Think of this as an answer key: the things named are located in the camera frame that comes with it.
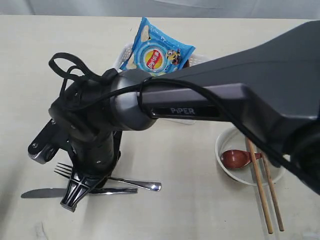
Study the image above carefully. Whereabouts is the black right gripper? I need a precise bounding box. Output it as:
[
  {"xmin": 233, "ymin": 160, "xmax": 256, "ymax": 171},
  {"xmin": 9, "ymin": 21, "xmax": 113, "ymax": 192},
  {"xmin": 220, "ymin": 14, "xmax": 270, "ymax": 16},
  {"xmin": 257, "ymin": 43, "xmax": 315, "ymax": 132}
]
[{"xmin": 60, "ymin": 131, "xmax": 122, "ymax": 212}]

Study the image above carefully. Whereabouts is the silver table knife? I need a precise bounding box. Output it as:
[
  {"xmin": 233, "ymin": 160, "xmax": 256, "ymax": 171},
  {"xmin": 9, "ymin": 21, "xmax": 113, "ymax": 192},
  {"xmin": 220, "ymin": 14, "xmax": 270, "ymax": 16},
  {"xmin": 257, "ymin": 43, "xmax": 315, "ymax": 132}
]
[{"xmin": 20, "ymin": 187, "xmax": 138, "ymax": 199}]

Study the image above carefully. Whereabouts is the silver metal fork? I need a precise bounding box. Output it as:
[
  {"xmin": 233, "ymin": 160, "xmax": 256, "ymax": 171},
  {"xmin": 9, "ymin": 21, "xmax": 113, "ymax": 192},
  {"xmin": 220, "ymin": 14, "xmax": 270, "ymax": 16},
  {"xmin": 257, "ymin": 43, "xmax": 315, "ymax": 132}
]
[{"xmin": 53, "ymin": 162, "xmax": 162, "ymax": 192}]

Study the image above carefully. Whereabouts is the brown wooden spoon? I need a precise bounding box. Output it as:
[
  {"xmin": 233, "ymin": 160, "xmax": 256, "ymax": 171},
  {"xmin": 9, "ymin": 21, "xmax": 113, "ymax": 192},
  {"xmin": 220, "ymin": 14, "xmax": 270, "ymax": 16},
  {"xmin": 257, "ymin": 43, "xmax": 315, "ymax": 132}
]
[{"xmin": 220, "ymin": 149, "xmax": 252, "ymax": 169}]

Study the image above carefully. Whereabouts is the white ceramic bowl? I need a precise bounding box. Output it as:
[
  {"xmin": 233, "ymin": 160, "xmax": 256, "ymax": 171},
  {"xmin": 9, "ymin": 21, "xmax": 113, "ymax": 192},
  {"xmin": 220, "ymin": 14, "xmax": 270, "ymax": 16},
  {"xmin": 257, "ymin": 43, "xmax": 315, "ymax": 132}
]
[{"xmin": 214, "ymin": 126, "xmax": 286, "ymax": 187}]

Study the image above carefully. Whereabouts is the wooden chopstick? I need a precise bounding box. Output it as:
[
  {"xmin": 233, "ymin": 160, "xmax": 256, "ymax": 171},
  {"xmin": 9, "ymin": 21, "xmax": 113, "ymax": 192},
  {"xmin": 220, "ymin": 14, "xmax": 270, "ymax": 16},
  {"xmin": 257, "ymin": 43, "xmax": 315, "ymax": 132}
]
[
  {"xmin": 245, "ymin": 137, "xmax": 274, "ymax": 234},
  {"xmin": 261, "ymin": 152, "xmax": 285, "ymax": 232}
]

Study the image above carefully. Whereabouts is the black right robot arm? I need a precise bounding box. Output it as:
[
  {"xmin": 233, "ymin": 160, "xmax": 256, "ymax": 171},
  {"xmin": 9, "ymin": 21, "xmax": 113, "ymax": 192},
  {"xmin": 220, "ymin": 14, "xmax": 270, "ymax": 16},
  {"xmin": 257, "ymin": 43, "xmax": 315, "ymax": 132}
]
[{"xmin": 48, "ymin": 20, "xmax": 320, "ymax": 211}]

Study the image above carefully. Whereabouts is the white perforated plastic basket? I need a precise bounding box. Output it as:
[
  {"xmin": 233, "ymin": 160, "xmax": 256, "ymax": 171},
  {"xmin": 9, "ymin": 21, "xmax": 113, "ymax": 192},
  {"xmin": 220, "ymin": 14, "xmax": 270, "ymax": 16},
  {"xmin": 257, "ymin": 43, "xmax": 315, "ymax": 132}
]
[{"xmin": 112, "ymin": 43, "xmax": 211, "ymax": 125}]

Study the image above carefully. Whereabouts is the blue chips bag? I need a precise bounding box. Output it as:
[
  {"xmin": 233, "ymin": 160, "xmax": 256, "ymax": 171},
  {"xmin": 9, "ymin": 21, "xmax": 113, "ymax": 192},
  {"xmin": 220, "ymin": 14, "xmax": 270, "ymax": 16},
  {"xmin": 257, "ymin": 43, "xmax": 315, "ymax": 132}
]
[{"xmin": 120, "ymin": 17, "xmax": 196, "ymax": 76}]

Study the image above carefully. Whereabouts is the brown wooden plate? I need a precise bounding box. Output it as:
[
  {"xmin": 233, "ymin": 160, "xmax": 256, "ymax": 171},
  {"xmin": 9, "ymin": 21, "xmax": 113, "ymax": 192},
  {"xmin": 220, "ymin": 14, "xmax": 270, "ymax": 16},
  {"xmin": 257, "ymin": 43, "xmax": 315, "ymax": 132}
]
[{"xmin": 183, "ymin": 59, "xmax": 192, "ymax": 69}]

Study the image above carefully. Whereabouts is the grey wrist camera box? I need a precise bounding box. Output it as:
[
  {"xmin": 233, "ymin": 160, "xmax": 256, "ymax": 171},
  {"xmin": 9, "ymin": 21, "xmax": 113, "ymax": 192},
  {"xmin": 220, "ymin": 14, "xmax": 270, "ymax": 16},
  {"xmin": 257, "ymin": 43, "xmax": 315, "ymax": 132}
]
[{"xmin": 27, "ymin": 119, "xmax": 61, "ymax": 165}]

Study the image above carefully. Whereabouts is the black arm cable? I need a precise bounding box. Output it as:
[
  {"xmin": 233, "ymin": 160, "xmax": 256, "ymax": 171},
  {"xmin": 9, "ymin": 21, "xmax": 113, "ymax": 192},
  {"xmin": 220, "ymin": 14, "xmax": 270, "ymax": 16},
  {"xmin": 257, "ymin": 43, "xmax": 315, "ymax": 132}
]
[{"xmin": 48, "ymin": 52, "xmax": 320, "ymax": 196}]

